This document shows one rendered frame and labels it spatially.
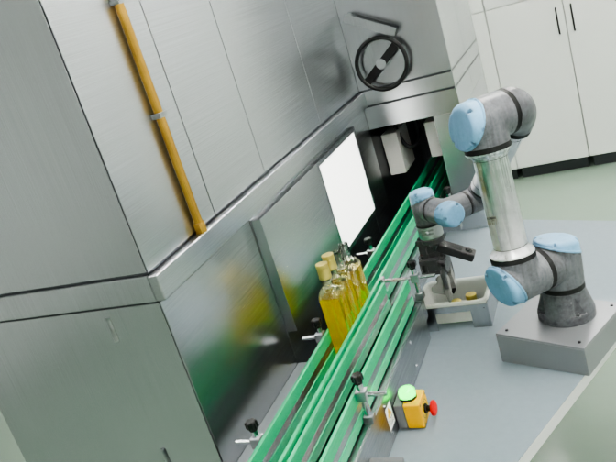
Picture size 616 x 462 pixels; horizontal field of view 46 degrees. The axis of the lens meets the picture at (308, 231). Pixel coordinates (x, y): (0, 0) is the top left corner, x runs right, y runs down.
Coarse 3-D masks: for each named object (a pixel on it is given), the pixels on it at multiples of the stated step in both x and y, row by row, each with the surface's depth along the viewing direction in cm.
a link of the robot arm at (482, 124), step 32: (480, 96) 178; (512, 96) 178; (448, 128) 183; (480, 128) 174; (512, 128) 179; (480, 160) 179; (480, 192) 184; (512, 192) 181; (512, 224) 182; (512, 256) 183; (512, 288) 183; (544, 288) 188
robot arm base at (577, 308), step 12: (576, 288) 191; (540, 300) 199; (552, 300) 194; (564, 300) 192; (576, 300) 192; (588, 300) 194; (540, 312) 199; (552, 312) 194; (564, 312) 192; (576, 312) 193; (588, 312) 193; (552, 324) 195; (564, 324) 193; (576, 324) 192
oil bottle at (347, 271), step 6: (342, 270) 206; (348, 270) 206; (354, 270) 209; (348, 276) 205; (354, 276) 208; (354, 282) 207; (354, 288) 207; (354, 294) 207; (360, 294) 211; (354, 300) 207; (360, 300) 210; (360, 306) 209
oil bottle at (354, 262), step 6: (354, 258) 212; (348, 264) 210; (354, 264) 210; (360, 264) 214; (360, 270) 213; (360, 276) 213; (360, 282) 212; (366, 282) 216; (360, 288) 212; (366, 288) 215; (366, 294) 214; (366, 300) 214
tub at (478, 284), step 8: (456, 280) 237; (464, 280) 237; (472, 280) 236; (480, 280) 235; (424, 288) 238; (456, 288) 238; (464, 288) 237; (472, 288) 236; (480, 288) 235; (488, 288) 225; (432, 296) 241; (440, 296) 241; (456, 296) 239; (464, 296) 238; (480, 296) 236; (488, 296) 221; (432, 304) 226; (440, 304) 225; (448, 304) 224; (456, 304) 223; (464, 304) 223
